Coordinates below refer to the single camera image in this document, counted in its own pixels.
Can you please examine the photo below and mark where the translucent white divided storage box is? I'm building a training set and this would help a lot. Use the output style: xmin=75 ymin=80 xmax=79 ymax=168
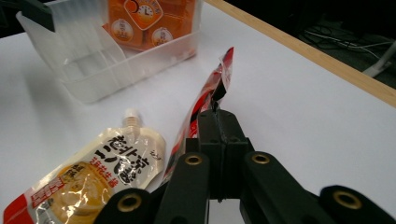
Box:
xmin=15 ymin=0 xmax=204 ymax=105

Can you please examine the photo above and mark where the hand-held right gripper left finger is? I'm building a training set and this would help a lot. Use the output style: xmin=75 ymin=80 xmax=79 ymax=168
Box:
xmin=185 ymin=108 xmax=225 ymax=201

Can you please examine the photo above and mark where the white cable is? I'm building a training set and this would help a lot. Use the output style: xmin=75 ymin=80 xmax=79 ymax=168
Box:
xmin=303 ymin=27 xmax=395 ymax=53

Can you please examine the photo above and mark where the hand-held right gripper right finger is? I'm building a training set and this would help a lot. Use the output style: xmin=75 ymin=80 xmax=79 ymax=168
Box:
xmin=216 ymin=108 xmax=255 ymax=201

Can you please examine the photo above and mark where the orange snack packet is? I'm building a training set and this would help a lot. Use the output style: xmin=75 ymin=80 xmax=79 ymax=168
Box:
xmin=102 ymin=0 xmax=198 ymax=52

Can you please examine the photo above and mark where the red snack packet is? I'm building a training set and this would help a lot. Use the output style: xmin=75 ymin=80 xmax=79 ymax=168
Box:
xmin=163 ymin=46 xmax=235 ymax=183

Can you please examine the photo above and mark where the spouted sauce pouch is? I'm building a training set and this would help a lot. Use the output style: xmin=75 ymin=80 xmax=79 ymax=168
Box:
xmin=3 ymin=107 xmax=168 ymax=224

